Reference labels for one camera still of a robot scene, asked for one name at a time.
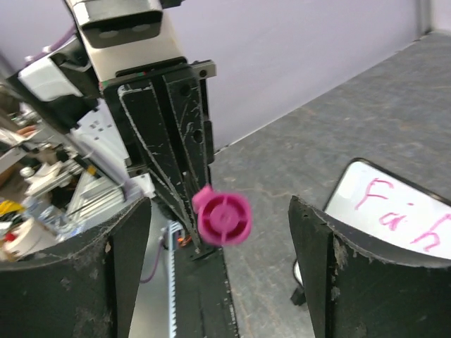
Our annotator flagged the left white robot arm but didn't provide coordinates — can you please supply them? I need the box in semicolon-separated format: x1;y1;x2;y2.
9;37;216;248

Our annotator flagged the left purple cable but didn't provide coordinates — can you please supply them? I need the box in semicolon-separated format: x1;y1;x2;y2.
24;24;166;284

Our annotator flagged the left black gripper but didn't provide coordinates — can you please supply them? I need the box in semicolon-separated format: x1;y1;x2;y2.
100;58;216;244

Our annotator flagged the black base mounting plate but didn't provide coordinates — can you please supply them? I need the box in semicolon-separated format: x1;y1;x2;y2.
175;243;240;338

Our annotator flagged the white whiteboard black frame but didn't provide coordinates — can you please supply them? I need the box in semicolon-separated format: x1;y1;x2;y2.
298;158;450;269

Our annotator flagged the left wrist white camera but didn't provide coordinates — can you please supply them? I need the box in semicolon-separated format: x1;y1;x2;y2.
66;0;184;82

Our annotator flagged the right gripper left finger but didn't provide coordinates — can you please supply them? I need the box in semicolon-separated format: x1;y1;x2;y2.
1;198;152;337

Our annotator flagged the blue slotted cable duct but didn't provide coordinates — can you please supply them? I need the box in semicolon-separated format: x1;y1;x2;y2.
166;221;183;338

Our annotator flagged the magenta whiteboard marker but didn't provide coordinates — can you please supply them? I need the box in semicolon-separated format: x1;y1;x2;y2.
192;185;253;246

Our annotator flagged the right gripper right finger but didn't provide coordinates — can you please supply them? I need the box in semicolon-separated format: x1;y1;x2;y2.
288;196;450;337

